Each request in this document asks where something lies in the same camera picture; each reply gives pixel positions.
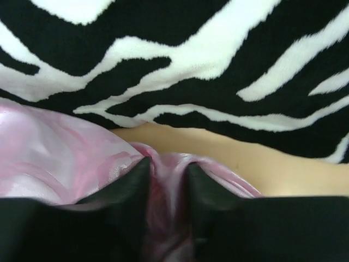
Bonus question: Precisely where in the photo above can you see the zebra print pillow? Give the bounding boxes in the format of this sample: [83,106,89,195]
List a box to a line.
[1,1,348,163]

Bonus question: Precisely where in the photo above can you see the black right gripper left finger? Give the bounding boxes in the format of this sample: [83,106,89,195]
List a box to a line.
[1,158,151,262]

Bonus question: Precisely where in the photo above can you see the pink floral satin pillowcase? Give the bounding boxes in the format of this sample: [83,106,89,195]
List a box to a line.
[1,99,260,261]

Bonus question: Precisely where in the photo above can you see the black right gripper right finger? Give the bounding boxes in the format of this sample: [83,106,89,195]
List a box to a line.
[186,164,348,262]

